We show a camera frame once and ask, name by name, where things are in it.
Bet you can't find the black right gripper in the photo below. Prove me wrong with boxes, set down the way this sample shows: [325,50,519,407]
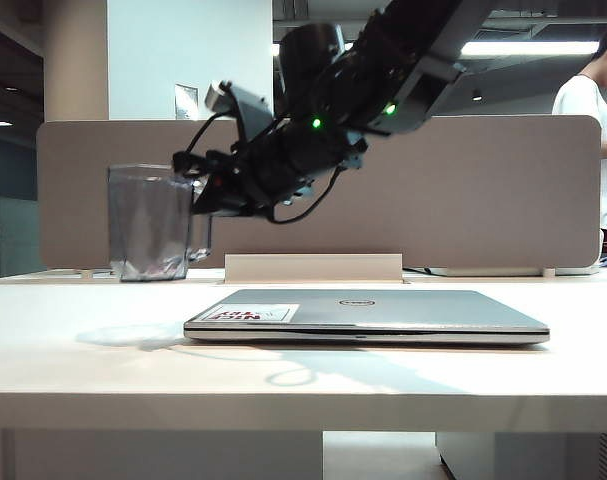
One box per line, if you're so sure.
[172,129,315,219]

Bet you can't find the transparent grey plastic cup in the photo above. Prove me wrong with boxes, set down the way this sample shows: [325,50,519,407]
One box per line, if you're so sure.
[107,163,215,283]

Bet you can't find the silver Dell laptop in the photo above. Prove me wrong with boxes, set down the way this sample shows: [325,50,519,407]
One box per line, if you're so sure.
[182,288,551,346]

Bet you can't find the white red Nice Try sticker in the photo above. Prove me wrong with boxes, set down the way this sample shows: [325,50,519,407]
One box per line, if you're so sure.
[202,303,301,325]

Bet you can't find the beige desk divider panel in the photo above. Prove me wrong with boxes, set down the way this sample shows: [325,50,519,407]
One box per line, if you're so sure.
[36,115,602,274]

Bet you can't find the beige desk support panel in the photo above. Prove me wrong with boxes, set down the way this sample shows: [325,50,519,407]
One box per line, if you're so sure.
[0,430,325,480]

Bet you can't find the long ceiling light strip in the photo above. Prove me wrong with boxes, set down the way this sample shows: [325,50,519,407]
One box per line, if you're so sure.
[271,41,601,57]

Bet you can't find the person in white t-shirt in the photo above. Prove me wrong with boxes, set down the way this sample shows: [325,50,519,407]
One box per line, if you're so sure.
[551,22,607,256]

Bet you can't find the black camera cable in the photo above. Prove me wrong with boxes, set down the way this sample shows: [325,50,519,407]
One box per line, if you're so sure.
[266,166,345,225]
[184,111,244,159]

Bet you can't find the small framed wall sign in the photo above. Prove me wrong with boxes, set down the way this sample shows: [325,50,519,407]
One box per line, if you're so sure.
[174,83,200,121]

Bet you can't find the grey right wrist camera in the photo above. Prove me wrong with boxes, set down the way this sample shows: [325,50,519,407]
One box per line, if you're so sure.
[204,81,275,151]

